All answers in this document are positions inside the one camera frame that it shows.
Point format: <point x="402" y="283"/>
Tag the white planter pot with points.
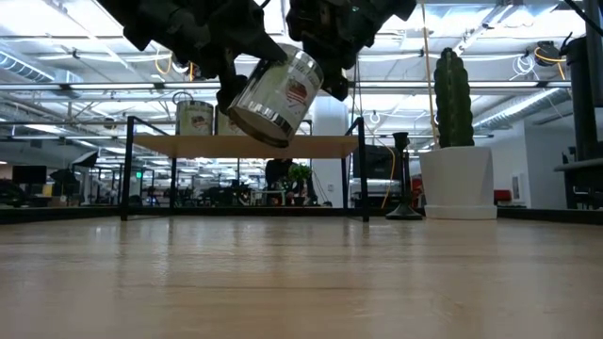
<point x="457" y="183"/>

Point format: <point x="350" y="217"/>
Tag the black candlestick holder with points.
<point x="403" y="212"/>

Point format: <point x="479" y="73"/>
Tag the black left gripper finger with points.
<point x="231" y="85"/>
<point x="261" y="44"/>

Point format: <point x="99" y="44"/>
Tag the wooden shelf with black frame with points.
<point x="320" y="147"/>

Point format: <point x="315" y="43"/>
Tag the tall green cactus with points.
<point x="452" y="94"/>

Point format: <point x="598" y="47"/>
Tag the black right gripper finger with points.
<point x="339" y="80"/>

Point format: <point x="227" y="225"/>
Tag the red box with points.
<point x="502" y="196"/>

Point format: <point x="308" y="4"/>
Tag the dark grey desk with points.
<point x="579" y="165"/>

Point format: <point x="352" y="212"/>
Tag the black screen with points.
<point x="377" y="162"/>

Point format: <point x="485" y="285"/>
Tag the green potted plant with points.
<point x="300" y="175"/>

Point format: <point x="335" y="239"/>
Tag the person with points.
<point x="278" y="172"/>

